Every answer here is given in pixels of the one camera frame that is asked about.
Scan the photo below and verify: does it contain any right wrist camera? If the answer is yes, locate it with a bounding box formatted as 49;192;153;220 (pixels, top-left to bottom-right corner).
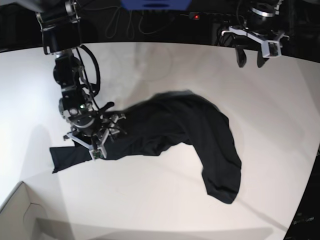
89;148;107;160

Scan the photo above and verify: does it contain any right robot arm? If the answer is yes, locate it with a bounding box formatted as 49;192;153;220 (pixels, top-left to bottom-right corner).
20;0;122;160

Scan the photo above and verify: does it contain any dark navy t-shirt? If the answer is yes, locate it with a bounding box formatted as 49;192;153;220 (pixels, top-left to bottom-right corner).
49;89;243;205

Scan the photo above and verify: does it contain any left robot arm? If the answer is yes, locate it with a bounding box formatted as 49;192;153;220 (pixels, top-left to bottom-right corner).
220;0;290;68

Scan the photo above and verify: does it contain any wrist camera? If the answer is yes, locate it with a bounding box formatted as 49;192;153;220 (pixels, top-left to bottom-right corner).
89;148;107;160
260;40;282;59

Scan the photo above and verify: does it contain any blue plastic bin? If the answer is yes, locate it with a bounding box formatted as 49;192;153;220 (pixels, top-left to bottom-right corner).
121;0;192;11

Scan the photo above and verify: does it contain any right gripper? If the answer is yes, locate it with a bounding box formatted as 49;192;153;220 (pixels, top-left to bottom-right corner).
62;111;127;153

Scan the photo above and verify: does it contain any black power strip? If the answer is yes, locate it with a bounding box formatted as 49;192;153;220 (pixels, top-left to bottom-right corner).
179;12;237;22

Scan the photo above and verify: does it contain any white cardboard box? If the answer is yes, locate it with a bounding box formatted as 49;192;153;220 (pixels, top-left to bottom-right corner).
0;182;47;240

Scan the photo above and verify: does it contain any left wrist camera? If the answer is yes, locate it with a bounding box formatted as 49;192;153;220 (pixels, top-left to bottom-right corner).
260;40;282;59

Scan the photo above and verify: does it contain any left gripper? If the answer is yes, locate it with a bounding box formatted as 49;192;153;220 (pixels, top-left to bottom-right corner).
221;26;289;68

